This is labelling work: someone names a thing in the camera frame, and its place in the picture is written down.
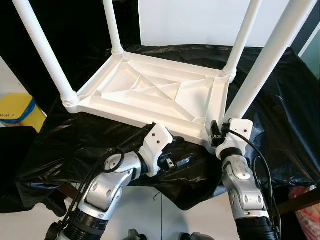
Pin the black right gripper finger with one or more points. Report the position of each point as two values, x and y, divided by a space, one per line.
215 127

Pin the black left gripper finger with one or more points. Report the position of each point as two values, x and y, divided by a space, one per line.
184 161

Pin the white plastic table top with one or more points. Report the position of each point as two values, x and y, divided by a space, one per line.
150 87

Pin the white plastic table leg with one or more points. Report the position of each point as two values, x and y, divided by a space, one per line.
270 55
112 25
42 50
242 37

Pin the black plastic table cover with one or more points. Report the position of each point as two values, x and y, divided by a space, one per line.
280 100

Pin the dark grey robot right leg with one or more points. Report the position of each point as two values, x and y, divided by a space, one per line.
197 236

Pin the dark grey robot leg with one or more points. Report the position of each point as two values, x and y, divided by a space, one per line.
197 236
136 235

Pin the dark grey robot left leg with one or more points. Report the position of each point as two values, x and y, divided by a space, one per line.
136 235

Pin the pink shopping bag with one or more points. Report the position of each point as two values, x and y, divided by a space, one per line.
310 220

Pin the black open tool bag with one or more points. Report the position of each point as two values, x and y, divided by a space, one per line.
15 165

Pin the yellow and blue box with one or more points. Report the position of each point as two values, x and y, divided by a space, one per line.
15 105

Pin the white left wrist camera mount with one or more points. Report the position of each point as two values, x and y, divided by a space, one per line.
157 140

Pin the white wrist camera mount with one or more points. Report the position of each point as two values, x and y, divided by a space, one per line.
157 140
240 132

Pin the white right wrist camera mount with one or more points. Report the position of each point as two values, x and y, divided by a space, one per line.
240 132

